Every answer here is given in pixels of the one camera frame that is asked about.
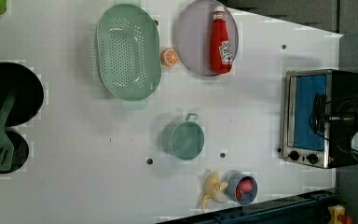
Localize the small black pot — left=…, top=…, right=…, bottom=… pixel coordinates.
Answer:
left=0, top=130, right=29, bottom=174

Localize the grey round plate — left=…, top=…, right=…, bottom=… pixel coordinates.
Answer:
left=175, top=0, right=239, bottom=76

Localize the yellow red emergency button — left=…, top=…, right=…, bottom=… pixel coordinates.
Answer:
left=327, top=204, right=353, bottom=224

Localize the green oval colander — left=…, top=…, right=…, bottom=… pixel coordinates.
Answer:
left=96, top=3, right=161, bottom=110

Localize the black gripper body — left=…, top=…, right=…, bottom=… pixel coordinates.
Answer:
left=320, top=94, right=358, bottom=132

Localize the silver black toaster oven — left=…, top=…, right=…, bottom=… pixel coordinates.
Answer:
left=282, top=69, right=358, bottom=169

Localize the green metal cup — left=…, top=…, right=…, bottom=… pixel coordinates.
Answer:
left=161, top=113, right=205, bottom=161

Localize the red toy in cup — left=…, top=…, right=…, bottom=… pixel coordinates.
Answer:
left=236, top=178, right=254, bottom=200

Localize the orange slice toy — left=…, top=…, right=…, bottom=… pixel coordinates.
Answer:
left=160, top=49, right=179, bottom=66

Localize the peeled banana toy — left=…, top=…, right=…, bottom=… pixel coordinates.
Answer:
left=200, top=170, right=228, bottom=210

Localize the large black pan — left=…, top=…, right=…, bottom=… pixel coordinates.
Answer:
left=0, top=63, right=44, bottom=127

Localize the dark blue table frame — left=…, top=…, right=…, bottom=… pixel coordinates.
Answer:
left=159, top=190, right=338, bottom=224

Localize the red ketchup bottle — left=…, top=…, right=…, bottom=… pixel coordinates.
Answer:
left=210, top=6, right=233, bottom=74

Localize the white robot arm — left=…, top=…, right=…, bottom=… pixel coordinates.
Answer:
left=317, top=95, right=358, bottom=157

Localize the blue-grey small cup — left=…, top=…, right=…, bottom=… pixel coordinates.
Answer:
left=227, top=173, right=257, bottom=206

